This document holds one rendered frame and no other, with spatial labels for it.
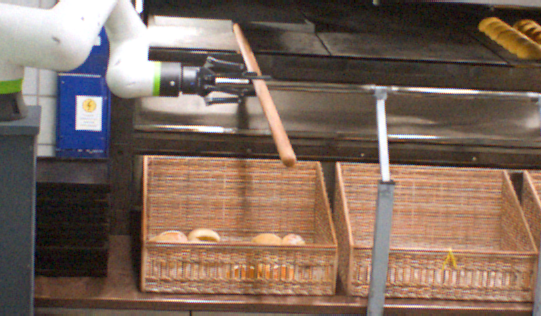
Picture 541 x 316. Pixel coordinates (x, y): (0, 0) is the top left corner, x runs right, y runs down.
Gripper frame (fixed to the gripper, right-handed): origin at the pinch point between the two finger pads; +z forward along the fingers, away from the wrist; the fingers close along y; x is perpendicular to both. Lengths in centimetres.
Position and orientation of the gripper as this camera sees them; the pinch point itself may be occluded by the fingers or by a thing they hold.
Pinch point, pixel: (257, 84)
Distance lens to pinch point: 347.8
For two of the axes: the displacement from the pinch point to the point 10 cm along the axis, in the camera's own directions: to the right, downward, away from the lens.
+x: 1.2, 2.4, -9.6
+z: 9.9, 0.4, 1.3
